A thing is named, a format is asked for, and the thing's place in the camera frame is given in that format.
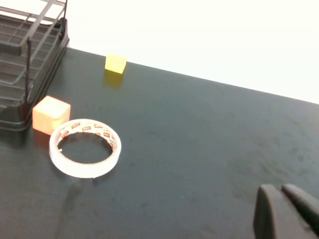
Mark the yellow cube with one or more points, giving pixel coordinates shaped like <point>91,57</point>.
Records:
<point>115,63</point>

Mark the white tape roll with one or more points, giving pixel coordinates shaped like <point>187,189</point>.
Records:
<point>82,170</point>

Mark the orange cube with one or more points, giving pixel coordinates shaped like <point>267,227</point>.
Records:
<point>49,112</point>

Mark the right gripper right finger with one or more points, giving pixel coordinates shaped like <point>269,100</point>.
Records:
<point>306,206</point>

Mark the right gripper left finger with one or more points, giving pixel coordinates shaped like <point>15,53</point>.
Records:
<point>274,219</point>

